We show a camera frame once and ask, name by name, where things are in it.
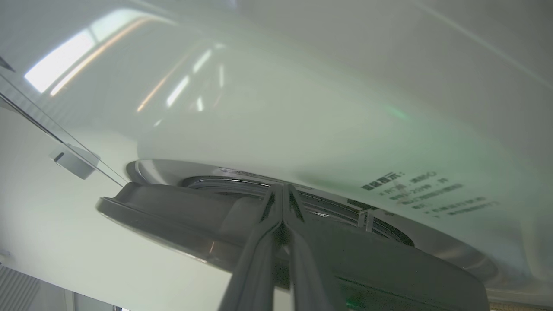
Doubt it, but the white front-load washing machine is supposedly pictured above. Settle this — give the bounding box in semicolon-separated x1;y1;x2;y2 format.
0;0;553;311

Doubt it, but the small white wall fixture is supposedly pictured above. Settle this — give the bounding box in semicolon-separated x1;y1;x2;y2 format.
49;145;101;180

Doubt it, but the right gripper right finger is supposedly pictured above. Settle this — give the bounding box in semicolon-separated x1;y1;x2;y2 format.
283;184;347;311

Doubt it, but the dark round washing machine door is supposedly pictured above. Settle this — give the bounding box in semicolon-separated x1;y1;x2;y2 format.
96;181;491;311

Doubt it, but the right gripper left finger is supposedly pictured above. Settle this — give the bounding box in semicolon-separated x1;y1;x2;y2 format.
218;185;284;311

